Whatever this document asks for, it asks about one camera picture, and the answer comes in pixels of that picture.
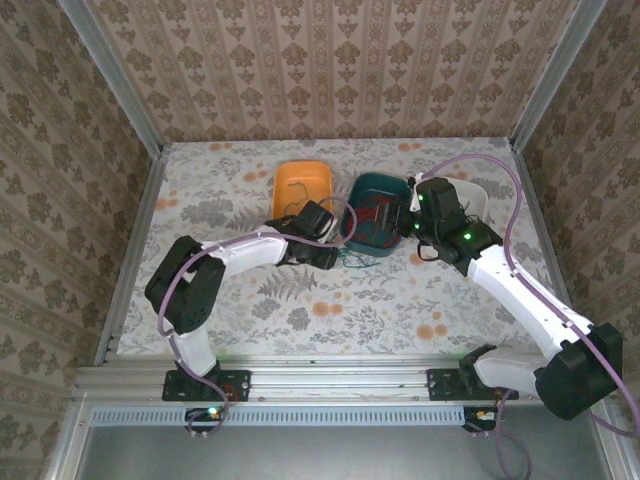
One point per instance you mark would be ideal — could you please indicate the orange plastic tray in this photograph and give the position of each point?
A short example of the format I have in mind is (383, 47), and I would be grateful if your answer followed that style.
(305, 175)

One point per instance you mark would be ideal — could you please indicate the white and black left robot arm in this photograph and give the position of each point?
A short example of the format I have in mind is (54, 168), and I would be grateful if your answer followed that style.
(245, 252)

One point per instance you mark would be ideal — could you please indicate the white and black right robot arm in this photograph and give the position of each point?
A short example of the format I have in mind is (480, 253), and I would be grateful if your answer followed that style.
(525, 295)

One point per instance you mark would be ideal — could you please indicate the teal plastic tray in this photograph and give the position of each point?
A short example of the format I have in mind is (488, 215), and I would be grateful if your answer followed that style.
(370, 185)

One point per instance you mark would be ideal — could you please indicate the floral patterned table cover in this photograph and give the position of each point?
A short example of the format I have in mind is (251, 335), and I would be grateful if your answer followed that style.
(300, 330)

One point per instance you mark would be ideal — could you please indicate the small black controller board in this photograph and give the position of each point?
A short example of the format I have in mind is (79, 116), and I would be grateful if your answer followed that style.
(205, 417)
(480, 417)

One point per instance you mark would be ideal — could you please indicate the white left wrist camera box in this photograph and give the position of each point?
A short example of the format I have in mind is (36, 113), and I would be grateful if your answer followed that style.
(328, 232)

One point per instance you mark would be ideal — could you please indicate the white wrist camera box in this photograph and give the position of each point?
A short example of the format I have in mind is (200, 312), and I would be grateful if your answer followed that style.
(416, 197)
(328, 232)

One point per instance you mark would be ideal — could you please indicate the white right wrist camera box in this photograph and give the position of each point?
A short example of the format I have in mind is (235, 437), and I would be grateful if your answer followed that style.
(416, 197)

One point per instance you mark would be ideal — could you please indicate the aluminium front frame rail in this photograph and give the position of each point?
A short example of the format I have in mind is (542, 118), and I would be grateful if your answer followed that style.
(325, 380)

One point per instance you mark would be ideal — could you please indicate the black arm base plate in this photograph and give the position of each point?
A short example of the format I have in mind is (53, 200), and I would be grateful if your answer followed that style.
(175, 385)
(445, 385)

